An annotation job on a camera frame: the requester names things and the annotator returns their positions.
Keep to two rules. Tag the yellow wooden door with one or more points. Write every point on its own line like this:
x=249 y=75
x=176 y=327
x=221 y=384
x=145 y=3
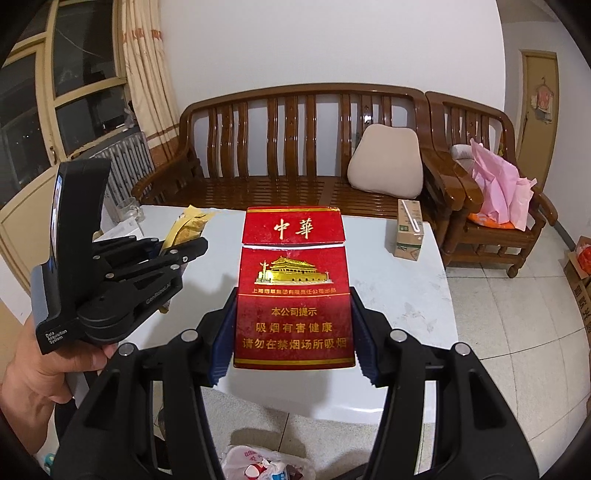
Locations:
x=538 y=161

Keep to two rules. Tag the printed cardboard box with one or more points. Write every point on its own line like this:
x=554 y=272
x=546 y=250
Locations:
x=582 y=295

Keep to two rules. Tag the orange cloth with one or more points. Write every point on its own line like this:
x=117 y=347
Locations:
x=489 y=221

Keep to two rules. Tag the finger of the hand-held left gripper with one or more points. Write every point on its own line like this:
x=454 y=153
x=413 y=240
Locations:
x=184 y=251
x=129 y=249

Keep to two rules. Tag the white cloth bundle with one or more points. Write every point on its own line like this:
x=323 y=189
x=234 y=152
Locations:
x=461 y=152

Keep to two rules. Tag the beige cushion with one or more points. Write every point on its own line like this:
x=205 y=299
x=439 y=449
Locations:
x=385 y=161

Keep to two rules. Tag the pink plastic bag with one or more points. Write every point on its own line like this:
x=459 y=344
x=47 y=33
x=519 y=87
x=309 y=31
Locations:
x=501 y=184

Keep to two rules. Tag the person's left hand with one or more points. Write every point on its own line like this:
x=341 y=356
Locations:
x=41 y=392

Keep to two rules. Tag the red door ornament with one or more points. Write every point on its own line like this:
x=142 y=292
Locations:
x=543 y=99

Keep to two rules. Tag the brown wooden armchair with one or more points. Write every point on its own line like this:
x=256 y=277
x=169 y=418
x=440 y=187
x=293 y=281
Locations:
x=461 y=120

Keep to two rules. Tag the glass jar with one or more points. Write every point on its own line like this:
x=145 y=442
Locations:
x=125 y=210

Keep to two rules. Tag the brown wooden bench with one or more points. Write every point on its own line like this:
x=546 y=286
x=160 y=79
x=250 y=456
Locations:
x=286 y=138

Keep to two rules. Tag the red cigarette pack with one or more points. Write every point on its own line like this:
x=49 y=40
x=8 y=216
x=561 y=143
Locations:
x=295 y=295

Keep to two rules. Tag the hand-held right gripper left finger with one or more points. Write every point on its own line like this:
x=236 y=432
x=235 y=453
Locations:
x=221 y=341

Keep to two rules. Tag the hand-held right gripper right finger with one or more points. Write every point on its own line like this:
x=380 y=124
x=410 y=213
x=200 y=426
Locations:
x=364 y=341

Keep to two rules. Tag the cream curtain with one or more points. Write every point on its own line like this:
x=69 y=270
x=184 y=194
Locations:
x=147 y=60

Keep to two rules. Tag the open cardboard box orange contents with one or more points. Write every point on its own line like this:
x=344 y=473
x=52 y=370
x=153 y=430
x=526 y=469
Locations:
x=581 y=254

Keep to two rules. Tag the grey radiator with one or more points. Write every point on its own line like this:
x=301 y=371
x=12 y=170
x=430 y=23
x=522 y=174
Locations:
x=127 y=161

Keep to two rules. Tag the window with yellow frame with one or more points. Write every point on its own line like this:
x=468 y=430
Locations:
x=69 y=78

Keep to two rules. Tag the clear plastic bag red print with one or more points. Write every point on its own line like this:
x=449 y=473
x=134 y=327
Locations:
x=258 y=464

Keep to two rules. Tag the brown green drink carton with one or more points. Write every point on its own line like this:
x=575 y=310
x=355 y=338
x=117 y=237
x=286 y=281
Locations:
x=408 y=235

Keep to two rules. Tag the yellow snack wrapper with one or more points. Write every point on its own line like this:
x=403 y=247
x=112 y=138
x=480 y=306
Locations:
x=189 y=226

